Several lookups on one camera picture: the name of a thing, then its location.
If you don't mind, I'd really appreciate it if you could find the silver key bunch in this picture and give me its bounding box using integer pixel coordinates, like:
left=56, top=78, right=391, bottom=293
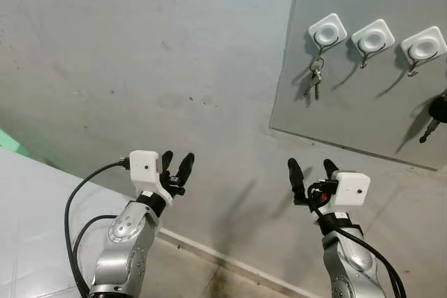
left=303, top=56, right=325, bottom=101

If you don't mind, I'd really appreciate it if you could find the black car key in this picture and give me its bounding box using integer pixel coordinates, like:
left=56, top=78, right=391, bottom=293
left=418, top=91, right=447, bottom=144

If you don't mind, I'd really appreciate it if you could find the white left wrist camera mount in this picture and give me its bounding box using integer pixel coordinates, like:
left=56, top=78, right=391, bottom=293
left=129, top=150, right=173, bottom=204

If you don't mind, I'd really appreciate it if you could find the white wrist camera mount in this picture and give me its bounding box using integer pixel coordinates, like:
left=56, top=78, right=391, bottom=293
left=328, top=171, right=371, bottom=219
left=129, top=150, right=173, bottom=204

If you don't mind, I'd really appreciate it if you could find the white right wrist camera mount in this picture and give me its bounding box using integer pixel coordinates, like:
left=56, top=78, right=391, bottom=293
left=328, top=171, right=371, bottom=219

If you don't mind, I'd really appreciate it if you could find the grey wall board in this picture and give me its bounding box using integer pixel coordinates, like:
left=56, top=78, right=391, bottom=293
left=270, top=0, right=447, bottom=172

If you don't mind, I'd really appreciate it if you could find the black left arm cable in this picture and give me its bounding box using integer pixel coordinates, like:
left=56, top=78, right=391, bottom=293
left=71, top=214, right=118, bottom=292
left=64, top=161, right=132, bottom=298

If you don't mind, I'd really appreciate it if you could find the white square wall hook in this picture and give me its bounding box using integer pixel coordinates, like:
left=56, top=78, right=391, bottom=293
left=351, top=19, right=396, bottom=70
left=308, top=13, right=349, bottom=58
left=400, top=26, right=447, bottom=77

